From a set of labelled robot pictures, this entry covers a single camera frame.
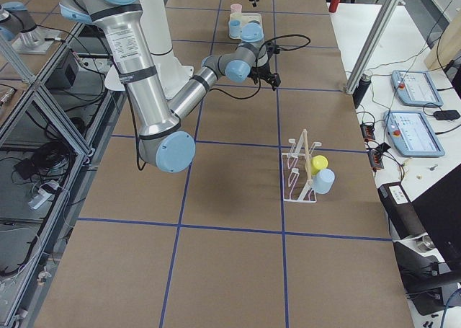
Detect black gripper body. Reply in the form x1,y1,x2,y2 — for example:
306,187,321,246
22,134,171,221
250,62,271,81

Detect yellow plastic cup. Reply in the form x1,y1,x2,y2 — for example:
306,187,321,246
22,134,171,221
310,155,328,175

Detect light blue plastic cup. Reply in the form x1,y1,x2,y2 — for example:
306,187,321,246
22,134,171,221
313,168,336,195

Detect pink plastic cup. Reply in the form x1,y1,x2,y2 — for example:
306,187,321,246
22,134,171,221
230,3,243,14

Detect cream plastic cup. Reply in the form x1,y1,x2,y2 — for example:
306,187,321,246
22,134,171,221
230,12,242,22

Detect white cup drying rack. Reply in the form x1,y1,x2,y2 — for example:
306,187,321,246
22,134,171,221
281,129,322,203

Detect cream plastic tray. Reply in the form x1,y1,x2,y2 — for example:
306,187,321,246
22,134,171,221
241,13,262,30

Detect black water bottle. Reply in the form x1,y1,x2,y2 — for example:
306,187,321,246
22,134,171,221
352,70,372,109

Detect far teach pendant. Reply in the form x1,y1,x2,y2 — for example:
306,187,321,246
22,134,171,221
391,70,444,107

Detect teach pendant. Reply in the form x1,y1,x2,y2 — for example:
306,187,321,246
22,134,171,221
391,70,444,107
383,110,445,158

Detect near teach pendant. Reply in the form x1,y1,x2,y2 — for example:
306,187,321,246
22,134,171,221
383,110,445,158

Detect black power adapter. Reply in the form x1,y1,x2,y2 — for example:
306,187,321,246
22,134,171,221
433,110,460,121

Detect black monitor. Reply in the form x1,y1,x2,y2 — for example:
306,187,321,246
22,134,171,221
413,167,461,269

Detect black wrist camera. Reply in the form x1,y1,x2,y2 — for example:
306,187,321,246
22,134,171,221
265,41,281,58

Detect white camera mast base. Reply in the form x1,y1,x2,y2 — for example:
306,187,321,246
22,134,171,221
104,0,195,98

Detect black camera cable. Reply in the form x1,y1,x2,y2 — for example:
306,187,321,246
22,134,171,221
135,34,312,172

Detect aluminium frame post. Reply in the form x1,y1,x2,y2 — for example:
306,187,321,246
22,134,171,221
344,0,400,94

